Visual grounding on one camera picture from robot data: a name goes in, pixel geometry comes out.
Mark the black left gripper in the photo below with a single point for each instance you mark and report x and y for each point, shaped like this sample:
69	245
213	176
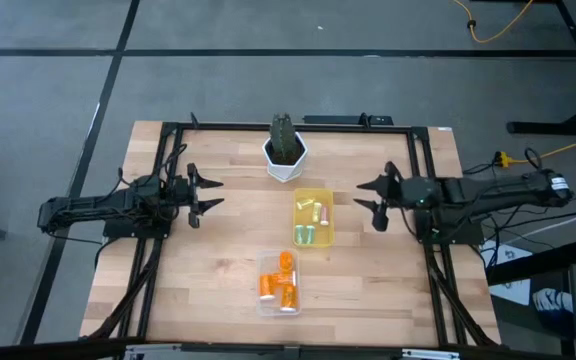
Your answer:
194	198

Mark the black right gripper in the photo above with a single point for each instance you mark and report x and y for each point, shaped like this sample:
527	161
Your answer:
395	195

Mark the pink medicine bottle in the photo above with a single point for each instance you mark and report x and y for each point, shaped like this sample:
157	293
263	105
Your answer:
324	215

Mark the clear plastic bottle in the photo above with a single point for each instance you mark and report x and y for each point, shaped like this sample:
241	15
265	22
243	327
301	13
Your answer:
310	235

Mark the green medicine bottle white cap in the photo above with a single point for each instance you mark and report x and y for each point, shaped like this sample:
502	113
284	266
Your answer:
299	235

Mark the orange medicine bottle white cap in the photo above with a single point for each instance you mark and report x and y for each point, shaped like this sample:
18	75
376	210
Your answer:
267	287
289	298
284	279
286	261

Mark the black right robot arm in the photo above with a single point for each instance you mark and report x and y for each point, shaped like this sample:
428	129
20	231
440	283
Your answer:
493	195

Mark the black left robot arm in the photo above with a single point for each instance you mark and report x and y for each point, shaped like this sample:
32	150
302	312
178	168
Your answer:
98	202

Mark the yellow plastic bin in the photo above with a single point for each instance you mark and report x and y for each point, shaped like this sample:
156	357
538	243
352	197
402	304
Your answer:
313	192

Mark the clear plastic bin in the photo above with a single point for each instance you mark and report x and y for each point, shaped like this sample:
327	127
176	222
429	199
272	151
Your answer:
274	262

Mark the white hexagonal plant pot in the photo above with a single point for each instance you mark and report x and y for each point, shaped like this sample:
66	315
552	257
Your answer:
284	172

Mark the black power strip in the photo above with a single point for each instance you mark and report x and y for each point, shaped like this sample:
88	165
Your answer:
343	120

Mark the green cactus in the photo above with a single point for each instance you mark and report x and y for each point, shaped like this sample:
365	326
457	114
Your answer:
284	137

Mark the small white sticker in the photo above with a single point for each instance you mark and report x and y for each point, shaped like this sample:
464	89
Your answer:
444	129

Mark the white paper sheet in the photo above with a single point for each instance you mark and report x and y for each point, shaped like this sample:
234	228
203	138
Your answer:
502	252
512	292

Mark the person's shoe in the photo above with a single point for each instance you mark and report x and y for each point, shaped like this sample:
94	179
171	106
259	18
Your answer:
552	307

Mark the black desk stand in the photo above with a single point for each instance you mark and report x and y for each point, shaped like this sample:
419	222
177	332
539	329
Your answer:
575	30

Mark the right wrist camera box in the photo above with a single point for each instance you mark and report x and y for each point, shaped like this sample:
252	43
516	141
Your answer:
399	192

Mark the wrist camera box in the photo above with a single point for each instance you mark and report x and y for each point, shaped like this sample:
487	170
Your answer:
178	188
399	192

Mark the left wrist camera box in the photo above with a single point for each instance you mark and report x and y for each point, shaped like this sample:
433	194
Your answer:
178	188

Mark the black aluminium table frame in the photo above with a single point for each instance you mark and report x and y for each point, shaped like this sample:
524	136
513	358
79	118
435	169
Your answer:
298	127

